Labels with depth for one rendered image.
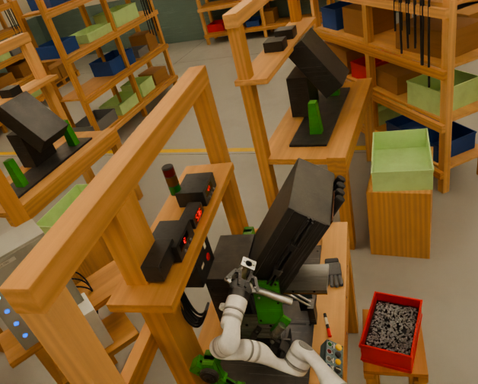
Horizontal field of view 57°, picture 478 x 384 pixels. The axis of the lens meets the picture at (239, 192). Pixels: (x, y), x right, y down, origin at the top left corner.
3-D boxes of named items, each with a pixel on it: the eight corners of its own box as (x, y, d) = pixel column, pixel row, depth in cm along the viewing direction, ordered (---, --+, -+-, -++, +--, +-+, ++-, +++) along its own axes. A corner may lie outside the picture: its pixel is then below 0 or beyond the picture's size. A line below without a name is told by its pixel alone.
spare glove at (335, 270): (320, 261, 234) (319, 258, 233) (339, 260, 232) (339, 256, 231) (322, 289, 218) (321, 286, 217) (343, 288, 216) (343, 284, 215)
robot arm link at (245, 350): (205, 359, 142) (241, 364, 148) (220, 353, 136) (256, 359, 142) (206, 337, 146) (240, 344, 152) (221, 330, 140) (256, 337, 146)
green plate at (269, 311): (287, 313, 192) (281, 270, 186) (284, 324, 185) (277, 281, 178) (262, 312, 195) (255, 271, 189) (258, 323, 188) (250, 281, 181)
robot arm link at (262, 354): (236, 353, 151) (246, 333, 150) (295, 364, 163) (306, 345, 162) (246, 372, 143) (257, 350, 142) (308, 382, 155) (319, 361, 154)
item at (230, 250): (269, 283, 230) (256, 233, 212) (258, 331, 206) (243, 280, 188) (235, 283, 236) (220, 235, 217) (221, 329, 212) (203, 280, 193)
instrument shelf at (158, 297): (234, 168, 216) (233, 161, 214) (174, 314, 145) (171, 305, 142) (188, 172, 223) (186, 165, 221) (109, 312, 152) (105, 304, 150)
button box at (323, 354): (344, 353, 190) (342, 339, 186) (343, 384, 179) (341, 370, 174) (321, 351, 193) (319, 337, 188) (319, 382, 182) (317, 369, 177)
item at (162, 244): (179, 252, 161) (173, 238, 158) (164, 282, 150) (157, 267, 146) (161, 252, 164) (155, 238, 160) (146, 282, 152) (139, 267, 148)
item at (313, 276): (329, 268, 201) (328, 264, 200) (327, 295, 188) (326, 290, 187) (248, 269, 213) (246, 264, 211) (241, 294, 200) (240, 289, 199)
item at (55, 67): (55, 78, 1114) (42, 49, 1074) (80, 75, 1083) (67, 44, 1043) (23, 97, 1024) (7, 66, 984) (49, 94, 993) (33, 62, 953)
